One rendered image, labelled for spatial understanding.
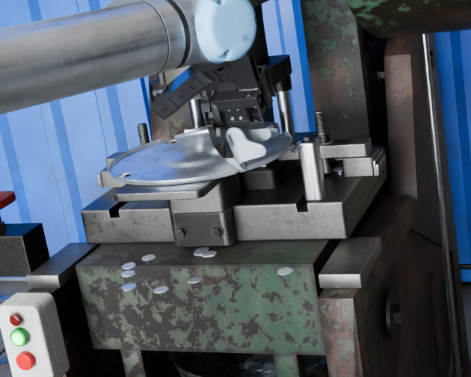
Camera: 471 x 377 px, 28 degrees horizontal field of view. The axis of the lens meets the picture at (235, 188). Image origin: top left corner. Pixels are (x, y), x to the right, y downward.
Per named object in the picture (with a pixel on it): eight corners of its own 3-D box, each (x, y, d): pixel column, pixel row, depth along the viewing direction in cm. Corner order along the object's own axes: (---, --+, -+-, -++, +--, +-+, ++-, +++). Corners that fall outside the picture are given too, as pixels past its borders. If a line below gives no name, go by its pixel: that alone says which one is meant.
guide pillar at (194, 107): (206, 152, 166) (193, 75, 162) (195, 153, 166) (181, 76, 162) (211, 149, 168) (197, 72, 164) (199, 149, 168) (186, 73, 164)
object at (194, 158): (327, 149, 138) (326, 143, 138) (144, 200, 128) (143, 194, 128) (244, 122, 164) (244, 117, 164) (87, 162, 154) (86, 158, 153)
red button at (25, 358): (33, 371, 141) (29, 354, 140) (17, 370, 142) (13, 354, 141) (37, 367, 142) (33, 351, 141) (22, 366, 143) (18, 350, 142)
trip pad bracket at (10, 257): (48, 342, 152) (22, 229, 146) (-2, 341, 155) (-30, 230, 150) (66, 325, 157) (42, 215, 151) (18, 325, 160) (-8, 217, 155)
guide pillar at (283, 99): (294, 147, 159) (282, 66, 155) (282, 148, 160) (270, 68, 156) (298, 144, 161) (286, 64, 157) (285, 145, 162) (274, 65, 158)
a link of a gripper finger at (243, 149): (272, 182, 130) (255, 131, 124) (232, 184, 132) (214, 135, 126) (276, 167, 132) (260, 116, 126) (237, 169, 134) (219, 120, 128)
